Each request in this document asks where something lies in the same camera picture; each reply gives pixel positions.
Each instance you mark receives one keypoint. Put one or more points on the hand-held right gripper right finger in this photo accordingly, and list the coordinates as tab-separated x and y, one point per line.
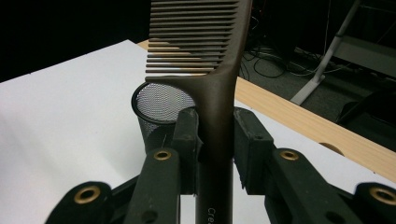
280	180

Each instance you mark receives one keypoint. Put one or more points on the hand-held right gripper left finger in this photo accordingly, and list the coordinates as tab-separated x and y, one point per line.
162	186

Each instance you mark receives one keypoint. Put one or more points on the grey metal stand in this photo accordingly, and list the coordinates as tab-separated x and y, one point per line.
323	59

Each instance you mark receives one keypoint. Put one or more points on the wooden table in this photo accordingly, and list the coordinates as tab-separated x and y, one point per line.
295	118

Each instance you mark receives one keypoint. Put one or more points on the black mesh cup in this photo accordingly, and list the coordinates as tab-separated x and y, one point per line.
155	102

